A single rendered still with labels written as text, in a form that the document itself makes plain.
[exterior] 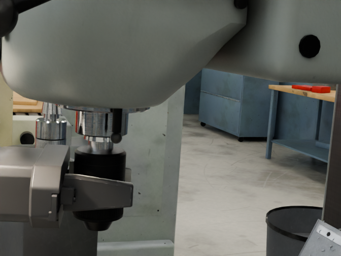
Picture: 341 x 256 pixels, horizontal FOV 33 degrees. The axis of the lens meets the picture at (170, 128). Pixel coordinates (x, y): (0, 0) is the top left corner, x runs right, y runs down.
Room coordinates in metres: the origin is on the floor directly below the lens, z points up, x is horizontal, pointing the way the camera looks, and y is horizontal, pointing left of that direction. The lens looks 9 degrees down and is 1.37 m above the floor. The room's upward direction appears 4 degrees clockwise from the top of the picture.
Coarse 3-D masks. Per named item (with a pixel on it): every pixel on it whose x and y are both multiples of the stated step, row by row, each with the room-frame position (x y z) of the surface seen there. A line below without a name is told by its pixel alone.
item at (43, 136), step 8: (40, 128) 0.85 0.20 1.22; (48, 128) 0.84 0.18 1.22; (56, 128) 0.85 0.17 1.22; (64, 128) 0.86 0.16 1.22; (40, 136) 0.85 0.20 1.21; (48, 136) 0.84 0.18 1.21; (56, 136) 0.85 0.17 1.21; (64, 136) 0.86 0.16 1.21; (40, 144) 0.85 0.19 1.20; (56, 144) 0.85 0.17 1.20; (64, 144) 0.86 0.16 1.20
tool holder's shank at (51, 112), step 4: (44, 104) 0.86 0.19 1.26; (48, 104) 0.85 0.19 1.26; (52, 104) 0.85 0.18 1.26; (44, 108) 0.85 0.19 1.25; (48, 108) 0.85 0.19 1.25; (52, 108) 0.85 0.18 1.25; (56, 108) 0.86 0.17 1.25; (60, 108) 0.86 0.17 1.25; (44, 112) 0.85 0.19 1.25; (48, 112) 0.85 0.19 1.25; (52, 112) 0.85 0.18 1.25; (56, 112) 0.85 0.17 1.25; (60, 112) 0.86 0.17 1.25; (44, 116) 0.86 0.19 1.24; (48, 116) 0.86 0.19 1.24; (52, 116) 0.86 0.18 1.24; (56, 116) 0.86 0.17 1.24
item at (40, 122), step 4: (36, 120) 0.86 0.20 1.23; (40, 120) 0.85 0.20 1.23; (44, 120) 0.85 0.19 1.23; (48, 120) 0.85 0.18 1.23; (52, 120) 0.85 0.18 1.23; (56, 120) 0.86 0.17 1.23; (60, 120) 0.86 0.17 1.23; (64, 120) 0.86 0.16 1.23; (36, 124) 0.85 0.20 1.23; (40, 124) 0.85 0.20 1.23; (44, 124) 0.84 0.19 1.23; (48, 124) 0.84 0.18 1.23; (52, 124) 0.84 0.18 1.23; (56, 124) 0.85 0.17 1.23; (60, 124) 0.85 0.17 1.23; (64, 124) 0.86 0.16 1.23
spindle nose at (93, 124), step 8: (80, 112) 0.50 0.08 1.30; (88, 112) 0.49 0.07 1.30; (80, 120) 0.49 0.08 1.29; (88, 120) 0.49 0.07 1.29; (96, 120) 0.49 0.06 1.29; (104, 120) 0.49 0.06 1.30; (80, 128) 0.49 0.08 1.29; (88, 128) 0.49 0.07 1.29; (96, 128) 0.49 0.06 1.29; (104, 128) 0.49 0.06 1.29; (96, 136) 0.49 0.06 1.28; (104, 136) 0.49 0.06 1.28
